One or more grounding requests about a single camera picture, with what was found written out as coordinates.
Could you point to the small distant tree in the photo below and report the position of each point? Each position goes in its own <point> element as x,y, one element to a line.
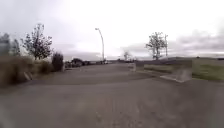
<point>126,55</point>

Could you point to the street lamp pole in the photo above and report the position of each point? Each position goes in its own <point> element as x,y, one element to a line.
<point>102,43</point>

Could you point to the grey asphalt road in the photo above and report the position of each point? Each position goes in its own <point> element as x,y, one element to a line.
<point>110,100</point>

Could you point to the bare-branched tree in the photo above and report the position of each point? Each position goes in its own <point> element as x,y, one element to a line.
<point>155,43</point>

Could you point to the dark bush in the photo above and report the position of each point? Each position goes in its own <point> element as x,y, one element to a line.
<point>57,62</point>

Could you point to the concrete block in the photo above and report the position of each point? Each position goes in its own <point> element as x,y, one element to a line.
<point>181,75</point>

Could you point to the green grass field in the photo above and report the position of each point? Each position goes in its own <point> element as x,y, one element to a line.
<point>206,68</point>

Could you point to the dry brown hedge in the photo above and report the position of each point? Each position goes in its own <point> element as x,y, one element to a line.
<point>15,68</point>

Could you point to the pale leafy tree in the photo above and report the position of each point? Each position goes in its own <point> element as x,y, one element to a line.
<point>6,45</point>

